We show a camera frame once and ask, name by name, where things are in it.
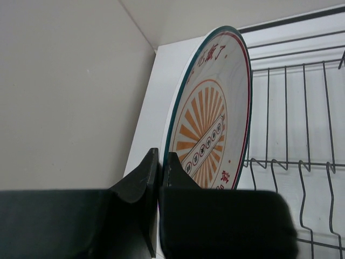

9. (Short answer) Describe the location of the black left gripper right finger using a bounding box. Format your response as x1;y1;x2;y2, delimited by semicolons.
159;152;298;258

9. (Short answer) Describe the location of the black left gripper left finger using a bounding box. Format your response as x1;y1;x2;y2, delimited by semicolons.
1;148;158;258

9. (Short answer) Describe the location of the white plate orange sunburst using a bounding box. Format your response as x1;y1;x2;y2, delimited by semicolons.
160;25;253;189

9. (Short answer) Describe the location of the grey wire dish rack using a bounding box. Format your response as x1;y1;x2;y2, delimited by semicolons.
238;5;344;258

